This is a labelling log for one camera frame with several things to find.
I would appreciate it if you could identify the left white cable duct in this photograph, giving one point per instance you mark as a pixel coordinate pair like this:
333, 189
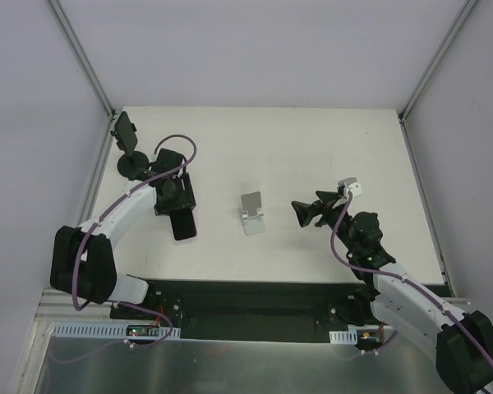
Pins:
114, 331

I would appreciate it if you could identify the black round-base phone stand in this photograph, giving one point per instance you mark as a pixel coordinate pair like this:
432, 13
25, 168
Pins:
131, 160

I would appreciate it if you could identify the left aluminium frame post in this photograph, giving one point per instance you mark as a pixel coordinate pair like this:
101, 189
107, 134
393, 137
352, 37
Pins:
70, 35

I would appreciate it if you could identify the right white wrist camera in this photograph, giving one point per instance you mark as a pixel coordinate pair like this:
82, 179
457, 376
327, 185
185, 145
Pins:
349, 186

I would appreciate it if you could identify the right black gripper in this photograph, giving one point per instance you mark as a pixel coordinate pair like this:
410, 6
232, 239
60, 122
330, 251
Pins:
324, 212

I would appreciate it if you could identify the silver folding phone stand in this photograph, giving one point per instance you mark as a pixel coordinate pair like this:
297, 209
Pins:
252, 213

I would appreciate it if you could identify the aluminium frame post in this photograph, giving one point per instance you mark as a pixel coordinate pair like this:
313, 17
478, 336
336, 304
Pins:
464, 14
70, 35

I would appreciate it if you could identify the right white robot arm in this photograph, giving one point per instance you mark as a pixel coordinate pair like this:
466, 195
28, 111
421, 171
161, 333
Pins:
459, 343

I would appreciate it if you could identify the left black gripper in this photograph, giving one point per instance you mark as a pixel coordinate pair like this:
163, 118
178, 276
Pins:
177, 205

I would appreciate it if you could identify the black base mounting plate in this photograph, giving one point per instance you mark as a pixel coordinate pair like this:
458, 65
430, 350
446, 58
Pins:
256, 311

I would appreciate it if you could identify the black smartphone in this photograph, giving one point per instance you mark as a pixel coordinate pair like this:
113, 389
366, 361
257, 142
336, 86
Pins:
125, 134

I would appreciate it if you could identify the right white cable duct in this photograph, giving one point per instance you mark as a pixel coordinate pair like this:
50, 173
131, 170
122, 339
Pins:
348, 337

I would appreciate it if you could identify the right aluminium frame post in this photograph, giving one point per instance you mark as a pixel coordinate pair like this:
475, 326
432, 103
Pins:
464, 14

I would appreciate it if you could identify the white cable duct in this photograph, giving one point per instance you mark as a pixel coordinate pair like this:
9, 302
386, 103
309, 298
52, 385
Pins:
114, 331
348, 337

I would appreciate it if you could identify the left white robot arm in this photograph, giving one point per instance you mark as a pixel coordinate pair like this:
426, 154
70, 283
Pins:
83, 258

